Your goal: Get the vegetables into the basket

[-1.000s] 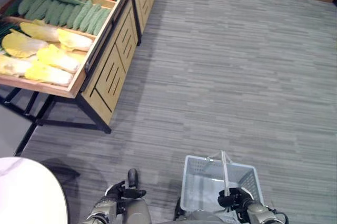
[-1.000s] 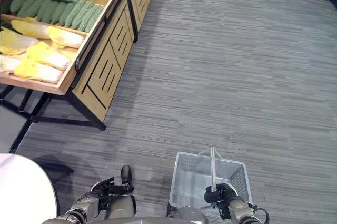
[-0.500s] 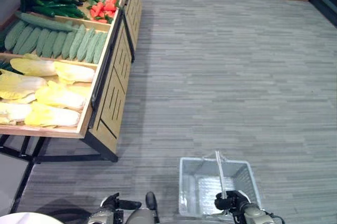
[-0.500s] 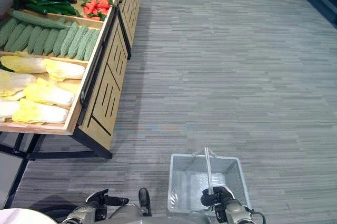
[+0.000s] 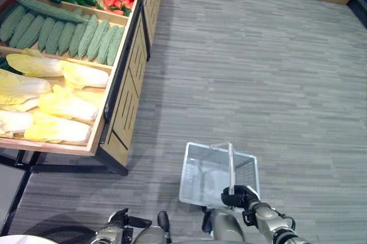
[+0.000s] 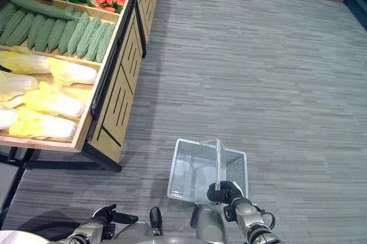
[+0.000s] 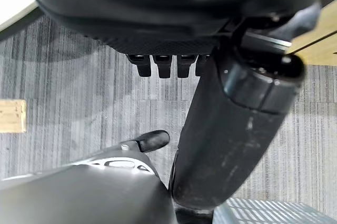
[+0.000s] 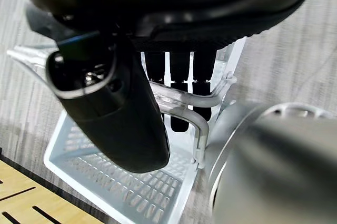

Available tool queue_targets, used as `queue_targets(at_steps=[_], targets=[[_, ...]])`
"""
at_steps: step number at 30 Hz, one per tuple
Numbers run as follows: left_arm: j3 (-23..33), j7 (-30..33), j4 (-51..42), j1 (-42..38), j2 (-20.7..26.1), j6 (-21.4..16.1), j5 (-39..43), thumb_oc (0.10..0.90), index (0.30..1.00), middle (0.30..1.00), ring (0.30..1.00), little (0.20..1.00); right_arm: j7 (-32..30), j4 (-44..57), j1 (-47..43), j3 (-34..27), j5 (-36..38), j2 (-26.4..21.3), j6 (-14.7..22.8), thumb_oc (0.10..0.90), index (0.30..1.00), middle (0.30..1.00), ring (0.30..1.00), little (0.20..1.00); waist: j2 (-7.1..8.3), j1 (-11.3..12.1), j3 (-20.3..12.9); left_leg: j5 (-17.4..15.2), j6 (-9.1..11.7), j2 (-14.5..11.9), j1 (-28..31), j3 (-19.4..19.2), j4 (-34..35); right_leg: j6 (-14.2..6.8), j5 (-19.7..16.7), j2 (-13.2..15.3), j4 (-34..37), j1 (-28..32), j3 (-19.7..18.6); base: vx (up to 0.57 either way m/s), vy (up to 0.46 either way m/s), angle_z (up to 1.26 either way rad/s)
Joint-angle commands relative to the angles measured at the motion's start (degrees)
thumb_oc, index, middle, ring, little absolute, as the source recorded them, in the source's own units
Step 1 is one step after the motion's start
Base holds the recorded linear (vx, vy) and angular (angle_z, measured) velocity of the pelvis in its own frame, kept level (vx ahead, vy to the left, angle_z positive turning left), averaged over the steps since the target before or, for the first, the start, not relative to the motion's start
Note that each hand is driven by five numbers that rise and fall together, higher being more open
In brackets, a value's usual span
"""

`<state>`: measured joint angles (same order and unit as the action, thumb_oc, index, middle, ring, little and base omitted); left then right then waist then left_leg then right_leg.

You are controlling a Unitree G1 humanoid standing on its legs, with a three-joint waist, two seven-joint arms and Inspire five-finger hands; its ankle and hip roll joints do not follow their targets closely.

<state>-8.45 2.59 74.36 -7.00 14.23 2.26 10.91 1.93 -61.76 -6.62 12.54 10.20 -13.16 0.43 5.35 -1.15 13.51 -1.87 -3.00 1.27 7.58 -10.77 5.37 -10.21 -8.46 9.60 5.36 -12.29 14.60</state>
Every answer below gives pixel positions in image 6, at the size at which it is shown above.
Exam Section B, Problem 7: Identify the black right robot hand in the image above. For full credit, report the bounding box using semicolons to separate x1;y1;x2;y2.
206;181;245;206

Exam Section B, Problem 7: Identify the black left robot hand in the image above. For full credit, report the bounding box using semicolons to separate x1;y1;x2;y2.
92;204;139;228

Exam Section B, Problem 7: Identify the clear plastic shopping basket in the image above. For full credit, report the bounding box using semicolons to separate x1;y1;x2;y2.
166;138;249;205

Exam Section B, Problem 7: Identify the silver left robot leg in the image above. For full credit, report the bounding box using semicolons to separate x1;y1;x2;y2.
113;220;161;244

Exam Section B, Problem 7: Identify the silver robot leg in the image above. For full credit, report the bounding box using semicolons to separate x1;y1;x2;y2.
196;208;229;244
113;220;161;244

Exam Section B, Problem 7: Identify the silver right robot leg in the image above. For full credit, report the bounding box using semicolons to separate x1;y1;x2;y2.
196;208;229;244

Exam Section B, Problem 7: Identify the dark left robot foot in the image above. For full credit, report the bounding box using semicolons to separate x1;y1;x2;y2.
149;207;163;236

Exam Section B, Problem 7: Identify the grey robot torso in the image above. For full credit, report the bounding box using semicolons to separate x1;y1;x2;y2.
149;234;203;244

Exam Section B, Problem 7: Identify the white rounded robot cover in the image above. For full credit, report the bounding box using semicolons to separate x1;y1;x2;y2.
0;229;51;244

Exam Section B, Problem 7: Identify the yellow white napa cabbage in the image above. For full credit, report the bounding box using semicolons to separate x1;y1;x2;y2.
0;71;39;102
0;51;53;75
0;94;26;110
48;57;99;86
9;107;79;140
0;107;19;131
22;81;86;119

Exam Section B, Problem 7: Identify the large wooden produce stand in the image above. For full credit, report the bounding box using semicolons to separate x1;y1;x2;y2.
0;0;145;173

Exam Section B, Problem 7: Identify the narrow wooden produce stand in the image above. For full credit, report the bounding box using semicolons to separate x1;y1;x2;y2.
126;0;159;58

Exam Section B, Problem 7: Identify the long green bitter gourd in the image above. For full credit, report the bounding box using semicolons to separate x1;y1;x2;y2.
3;0;77;21

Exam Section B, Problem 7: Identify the dark blue cabinet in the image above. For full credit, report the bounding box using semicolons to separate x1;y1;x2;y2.
343;0;367;31

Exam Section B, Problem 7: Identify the grey panel with black frame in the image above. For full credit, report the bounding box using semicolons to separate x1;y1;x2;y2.
0;162;26;216

